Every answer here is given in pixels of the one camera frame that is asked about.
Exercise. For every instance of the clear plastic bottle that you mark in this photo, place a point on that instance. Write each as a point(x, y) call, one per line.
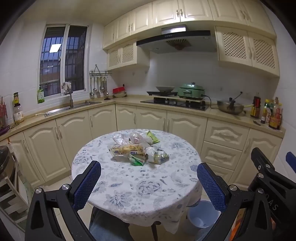
point(119, 138)

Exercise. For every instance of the clear plastic cup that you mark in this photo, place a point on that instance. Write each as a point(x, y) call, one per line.
point(134, 138)

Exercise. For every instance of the cream wall cabinets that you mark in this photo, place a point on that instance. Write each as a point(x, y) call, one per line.
point(242, 46)

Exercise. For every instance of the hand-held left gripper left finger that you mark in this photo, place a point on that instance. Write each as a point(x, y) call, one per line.
point(89, 183)

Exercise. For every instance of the green electric pot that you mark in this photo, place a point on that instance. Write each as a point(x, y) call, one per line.
point(192, 90)

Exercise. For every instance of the white floral tablecloth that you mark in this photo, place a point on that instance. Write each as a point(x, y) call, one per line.
point(138, 185)

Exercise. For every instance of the white green snack packet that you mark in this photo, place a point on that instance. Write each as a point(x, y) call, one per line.
point(161, 157)

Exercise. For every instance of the steel kitchen faucet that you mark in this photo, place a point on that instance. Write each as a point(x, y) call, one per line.
point(71, 99)

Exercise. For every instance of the black gas stove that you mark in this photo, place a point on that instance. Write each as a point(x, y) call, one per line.
point(175, 103)

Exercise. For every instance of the wooden board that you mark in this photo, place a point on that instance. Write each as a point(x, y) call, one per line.
point(185, 99)

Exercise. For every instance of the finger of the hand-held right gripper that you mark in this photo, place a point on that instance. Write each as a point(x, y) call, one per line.
point(263, 160)
point(291, 159)

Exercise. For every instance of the steel ladle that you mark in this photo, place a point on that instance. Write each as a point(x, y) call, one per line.
point(91, 93)
point(106, 92)
point(102, 87)

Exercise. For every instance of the steel wok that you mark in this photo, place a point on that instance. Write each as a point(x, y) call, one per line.
point(230, 107)

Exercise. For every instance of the person's left leg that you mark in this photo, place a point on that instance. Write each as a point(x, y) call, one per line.
point(108, 224)

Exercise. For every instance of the cream base cabinets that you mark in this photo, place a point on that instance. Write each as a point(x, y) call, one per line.
point(69, 139)

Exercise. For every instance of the green dish soap bottle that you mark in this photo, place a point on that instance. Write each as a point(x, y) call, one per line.
point(40, 96)

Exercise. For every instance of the row of condiment bottles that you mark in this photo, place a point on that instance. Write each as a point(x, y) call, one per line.
point(268, 113)

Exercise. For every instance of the white storage rack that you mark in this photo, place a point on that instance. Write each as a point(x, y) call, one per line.
point(11, 201)

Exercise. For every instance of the clear jar white label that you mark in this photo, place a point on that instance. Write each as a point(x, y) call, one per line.
point(19, 114)

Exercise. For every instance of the green wrapper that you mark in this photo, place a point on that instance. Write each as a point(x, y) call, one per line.
point(137, 160)

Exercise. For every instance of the white shallow pan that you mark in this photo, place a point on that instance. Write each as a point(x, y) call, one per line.
point(165, 88)

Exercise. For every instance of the black cooking pot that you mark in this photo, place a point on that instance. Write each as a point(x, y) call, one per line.
point(5, 166)

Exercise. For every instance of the light blue plastic bin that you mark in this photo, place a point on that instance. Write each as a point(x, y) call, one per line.
point(203, 217)

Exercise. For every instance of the steel spatula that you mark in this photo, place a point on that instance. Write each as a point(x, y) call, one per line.
point(98, 93)

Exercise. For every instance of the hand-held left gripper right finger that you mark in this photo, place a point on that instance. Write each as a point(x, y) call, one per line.
point(211, 187)

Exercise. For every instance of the yellow label bottle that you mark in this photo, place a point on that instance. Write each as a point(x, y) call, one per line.
point(15, 98)

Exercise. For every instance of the red chopstick bundle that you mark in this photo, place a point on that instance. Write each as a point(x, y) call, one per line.
point(2, 113)

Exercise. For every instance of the barred kitchen window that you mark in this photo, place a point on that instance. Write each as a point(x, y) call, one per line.
point(74, 58)

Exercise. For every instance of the cloth on faucet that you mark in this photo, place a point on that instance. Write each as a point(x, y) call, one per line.
point(67, 86)

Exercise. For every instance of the steel kitchen sink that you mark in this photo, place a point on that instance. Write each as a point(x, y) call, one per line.
point(76, 107)

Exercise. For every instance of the yellow biscuit packet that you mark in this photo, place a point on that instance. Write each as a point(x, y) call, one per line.
point(127, 150)

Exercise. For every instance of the cream cabinet drawer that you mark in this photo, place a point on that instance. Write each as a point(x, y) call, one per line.
point(226, 132)
point(222, 154)
point(222, 171)

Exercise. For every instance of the red plastic box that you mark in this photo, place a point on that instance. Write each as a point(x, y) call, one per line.
point(119, 90)

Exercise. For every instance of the black range hood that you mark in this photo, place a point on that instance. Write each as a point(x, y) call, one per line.
point(175, 42)

